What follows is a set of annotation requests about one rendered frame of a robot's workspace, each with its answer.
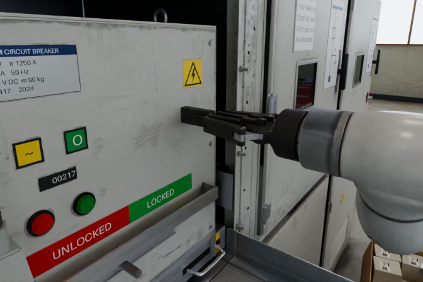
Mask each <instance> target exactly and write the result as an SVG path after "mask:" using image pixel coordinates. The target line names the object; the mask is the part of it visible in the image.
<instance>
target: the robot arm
mask: <svg viewBox="0 0 423 282"><path fill-rule="evenodd" d="M181 123H187V124H190V125H196V126H199V127H203V131H204V132H206V133H209V134H212V135H214V136H217V137H220V138H223V139H225V140H229V141H231V142H233V143H234V144H236V145H238V146H239V147H243V146H245V141H246V140H250V141H253V142H254V143H256V144H260V145H264V144H270V145H271V147H272V148H273V152H274V153H275V155H276V156H278V157H280V158H284V159H289V160H292V161H297V162H300V164H301V165H302V167H304V168H305V169H309V170H313V171H317V172H322V173H325V174H330V175H332V176H335V177H337V178H338V177H340V178H344V179H348V180H350V181H352V182H354V185H355V187H357V191H356V208H357V213H358V218H359V221H360V224H361V226H362V228H363V230H364V232H365V234H366V235H367V236H368V238H370V239H371V240H373V241H374V242H375V243H376V244H378V245H379V246H380V247H381V248H382V249H383V250H385V251H387V252H390V253H392V254H399V255H409V254H414V253H416V252H419V251H421V250H423V114H420V113H411V112H404V111H383V110H380V111H372V112H352V111H348V110H345V111H342V110H333V109H327V108H318V107H316V108H313V109H311V110H310V111H304V110H295V109H290V108H287V109H284V110H283V111H282V112H281V113H280V114H278V113H255V112H248V111H235V110H225V112H223V111H217V112H216V113H215V110H208V109H203V108H196V107H192V106H183V107H181Z"/></svg>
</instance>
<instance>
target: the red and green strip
mask: <svg viewBox="0 0 423 282"><path fill-rule="evenodd" d="M191 188H192V175H191V173H190V174H188V175H187V176H185V177H183V178H181V179H178V180H177V181H175V182H173V183H171V184H168V185H167V186H165V187H163V188H161V189H159V190H157V191H155V192H153V193H151V194H149V195H147V196H145V197H143V198H141V199H139V200H137V201H135V202H133V203H132V204H130V205H128V206H126V207H124V208H122V209H120V210H118V211H116V212H114V213H112V214H110V215H108V216H106V217H104V218H102V219H101V220H98V221H97V222H94V223H92V224H90V225H88V226H87V227H84V228H82V229H80V230H78V231H77V232H75V233H73V234H71V235H69V236H67V237H65V238H63V239H61V240H59V241H57V242H55V243H53V244H51V245H49V246H48V247H46V248H44V249H42V250H40V251H38V252H36V253H34V254H32V255H30V256H28V257H26V260H27V263H28V265H29V268H30V271H31V273H32V276H33V279H34V278H36V277H37V276H39V275H41V274H43V273H44V272H46V271H48V270H49V269H52V268H53V267H55V266H57V265H58V264H60V263H62V262H64V261H66V260H67V259H69V258H71V257H72V256H75V255H76V254H78V253H80V252H81V251H83V250H84V249H87V248H88V247H90V246H92V245H93V244H95V243H97V242H99V241H101V240H102V239H104V238H106V237H107V236H109V235H111V234H113V233H115V232H116V231H118V230H120V229H121V228H123V227H125V226H127V225H128V224H130V223H132V222H134V221H136V220H137V219H139V218H141V217H142V216H144V215H146V214H148V213H150V212H151V211H153V210H155V209H156V208H158V207H160V206H162V205H163V204H165V203H167V202H168V201H171V200H172V199H174V198H176V197H177V196H179V195H181V194H183V193H185V192H186V191H188V190H190V189H191Z"/></svg>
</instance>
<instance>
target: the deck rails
mask: <svg viewBox="0 0 423 282"><path fill-rule="evenodd" d="M228 263H229V264H231V265H233V266H235V267H237V268H239V269H241V270H243V271H245V272H247V273H249V274H251V275H253V276H255V277H257V278H259V279H261V280H263V281H265V282H355V281H352V280H350V279H347V278H345V277H343V276H340V275H338V274H336V273H333V272H331V271H328V270H326V269H324V268H321V267H319V266H317V265H314V264H312V263H310V262H308V261H305V260H303V259H300V258H299V257H296V256H293V255H291V254H289V253H287V252H284V251H282V250H279V249H277V248H275V247H273V246H270V245H268V244H265V243H263V242H261V241H259V240H256V239H253V238H252V237H249V236H247V235H244V234H242V233H240V232H238V231H236V245H235V256H234V257H233V258H231V260H230V261H229V262H228Z"/></svg>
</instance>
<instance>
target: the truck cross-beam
mask: <svg viewBox="0 0 423 282"><path fill-rule="evenodd" d="M218 232H220V238H219V239H218V240H217V241H216V244H217V245H220V247H221V248H223V247H225V226H224V225H222V224H221V223H218V222H215V229H214V230H213V231H212V232H210V233H209V234H208V235H207V236H206V237H204V238H203V239H202V240H200V241H199V242H198V243H197V244H196V245H194V246H193V247H192V248H191V249H190V250H188V251H187V252H185V253H184V254H183V255H182V256H181V257H179V258H178V259H177V260H175V261H174V262H173V263H172V264H171V265H169V266H168V267H167V268H165V270H163V271H162V272H161V273H159V274H158V275H157V276H156V277H155V278H153V279H152V280H150V281H149V282H186V281H187V280H189V279H190V277H192V274H189V273H187V272H185V269H186V268H188V269H190V270H192V271H196V272H197V271H198V270H199V269H200V268H201V267H203V266H204V265H205V264H206V263H207V262H208V261H209V260H210V239H211V238H212V237H213V236H214V235H216V234H217V233H218Z"/></svg>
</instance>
